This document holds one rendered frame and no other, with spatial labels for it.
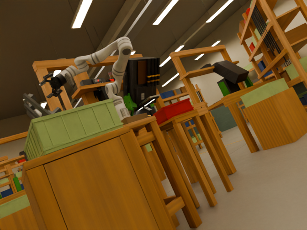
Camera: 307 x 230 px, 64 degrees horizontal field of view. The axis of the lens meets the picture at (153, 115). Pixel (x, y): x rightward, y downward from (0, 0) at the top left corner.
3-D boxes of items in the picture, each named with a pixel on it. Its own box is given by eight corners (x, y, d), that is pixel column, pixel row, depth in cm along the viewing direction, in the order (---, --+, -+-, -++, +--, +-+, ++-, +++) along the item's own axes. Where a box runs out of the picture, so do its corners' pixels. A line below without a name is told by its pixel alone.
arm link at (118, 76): (128, 71, 177) (116, 74, 172) (120, 95, 197) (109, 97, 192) (122, 62, 180) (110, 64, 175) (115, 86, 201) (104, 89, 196)
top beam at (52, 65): (144, 59, 352) (141, 53, 354) (37, 68, 251) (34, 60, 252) (140, 62, 359) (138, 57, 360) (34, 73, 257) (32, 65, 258)
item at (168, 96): (224, 136, 895) (197, 81, 925) (177, 161, 748) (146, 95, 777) (213, 140, 938) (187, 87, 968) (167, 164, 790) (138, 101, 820)
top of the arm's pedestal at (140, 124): (156, 119, 186) (155, 115, 187) (124, 130, 164) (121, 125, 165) (134, 133, 209) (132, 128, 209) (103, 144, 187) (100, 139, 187)
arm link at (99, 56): (89, 49, 162) (92, 58, 158) (126, 33, 160) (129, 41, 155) (96, 58, 170) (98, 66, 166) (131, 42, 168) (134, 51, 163)
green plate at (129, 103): (138, 111, 260) (134, 93, 267) (132, 111, 255) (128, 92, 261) (132, 115, 268) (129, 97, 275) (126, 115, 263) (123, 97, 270)
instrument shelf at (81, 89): (143, 79, 319) (141, 76, 319) (80, 89, 258) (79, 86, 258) (133, 87, 337) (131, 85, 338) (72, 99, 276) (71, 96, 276)
